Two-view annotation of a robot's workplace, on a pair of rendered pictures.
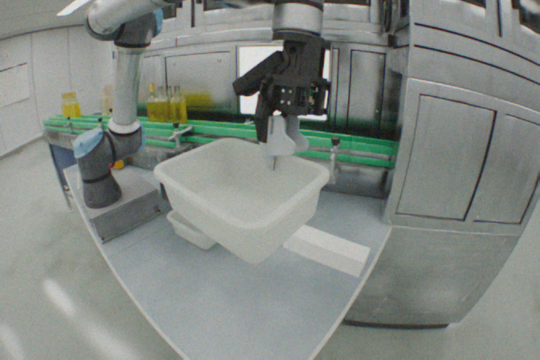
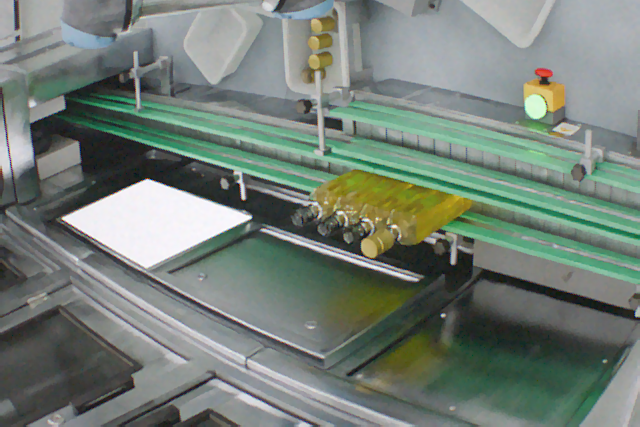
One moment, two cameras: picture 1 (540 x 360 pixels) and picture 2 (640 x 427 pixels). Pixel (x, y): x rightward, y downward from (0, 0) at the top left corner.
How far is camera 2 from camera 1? 1.93 m
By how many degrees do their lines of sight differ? 66
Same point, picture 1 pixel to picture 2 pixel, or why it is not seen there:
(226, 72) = (211, 260)
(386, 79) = (53, 192)
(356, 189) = not seen: hidden behind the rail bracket
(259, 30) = (97, 268)
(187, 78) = (305, 291)
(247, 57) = (153, 255)
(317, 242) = not seen: outside the picture
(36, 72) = not seen: outside the picture
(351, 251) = not seen: outside the picture
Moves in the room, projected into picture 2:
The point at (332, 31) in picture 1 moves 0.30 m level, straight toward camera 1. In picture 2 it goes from (40, 228) to (18, 114)
